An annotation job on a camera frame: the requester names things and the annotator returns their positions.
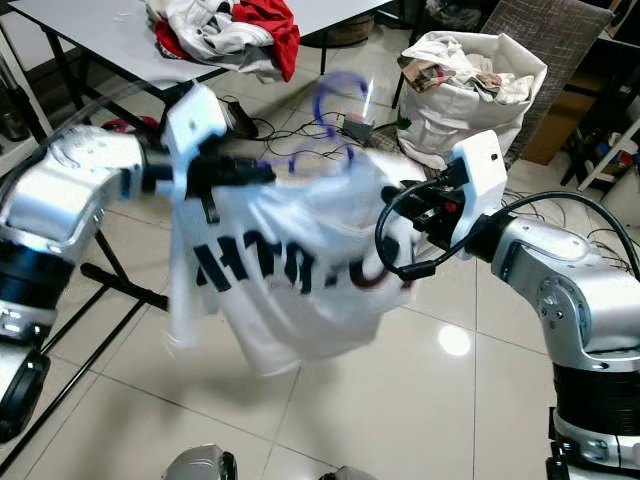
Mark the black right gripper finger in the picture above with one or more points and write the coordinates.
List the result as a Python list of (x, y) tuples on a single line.
[(405, 208), (402, 190)]

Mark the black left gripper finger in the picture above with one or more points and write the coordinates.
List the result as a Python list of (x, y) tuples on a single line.
[(250, 164), (250, 181)]

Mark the purple clothes hanger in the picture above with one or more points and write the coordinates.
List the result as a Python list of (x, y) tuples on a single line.
[(320, 100)]

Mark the red polo shirt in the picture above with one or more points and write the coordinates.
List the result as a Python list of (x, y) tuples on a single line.
[(275, 25)]

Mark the white T-shirt black letters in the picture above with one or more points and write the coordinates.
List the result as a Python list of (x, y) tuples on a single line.
[(290, 320)]

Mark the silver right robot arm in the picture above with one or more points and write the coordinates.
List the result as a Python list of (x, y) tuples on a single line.
[(570, 300)]

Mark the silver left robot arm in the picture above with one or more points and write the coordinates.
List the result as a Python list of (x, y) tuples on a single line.
[(60, 190)]

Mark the black power adapter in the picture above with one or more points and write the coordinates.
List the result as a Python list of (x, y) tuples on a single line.
[(242, 118)]

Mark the grey power strip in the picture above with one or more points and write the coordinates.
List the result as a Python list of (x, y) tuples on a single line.
[(357, 126)]

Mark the magenta vacuum cleaner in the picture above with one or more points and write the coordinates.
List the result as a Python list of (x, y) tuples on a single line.
[(130, 126)]

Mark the white laundry bag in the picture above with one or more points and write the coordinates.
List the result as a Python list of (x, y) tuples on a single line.
[(470, 125)]

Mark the patterned brown garment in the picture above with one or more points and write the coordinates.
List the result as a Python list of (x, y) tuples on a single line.
[(430, 75)]

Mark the small red garment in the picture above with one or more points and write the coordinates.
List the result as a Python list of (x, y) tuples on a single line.
[(168, 42)]

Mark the white table black legs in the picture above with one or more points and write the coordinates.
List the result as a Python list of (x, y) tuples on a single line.
[(100, 30)]

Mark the brown plaid chair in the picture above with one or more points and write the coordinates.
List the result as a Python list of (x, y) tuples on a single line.
[(560, 30)]

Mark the grey right robot foot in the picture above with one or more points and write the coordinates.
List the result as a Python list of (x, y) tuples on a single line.
[(352, 474)]

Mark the grey robot foot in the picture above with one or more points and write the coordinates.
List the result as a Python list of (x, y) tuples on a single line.
[(195, 465), (352, 474)]

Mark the grey left robot foot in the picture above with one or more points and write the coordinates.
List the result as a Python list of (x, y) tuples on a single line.
[(195, 465)]

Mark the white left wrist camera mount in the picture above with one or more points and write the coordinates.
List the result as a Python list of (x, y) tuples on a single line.
[(195, 120)]

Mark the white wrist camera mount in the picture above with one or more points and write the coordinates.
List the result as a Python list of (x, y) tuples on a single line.
[(482, 165), (195, 120)]

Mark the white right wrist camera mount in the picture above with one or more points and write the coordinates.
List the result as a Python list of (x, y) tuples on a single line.
[(482, 165)]

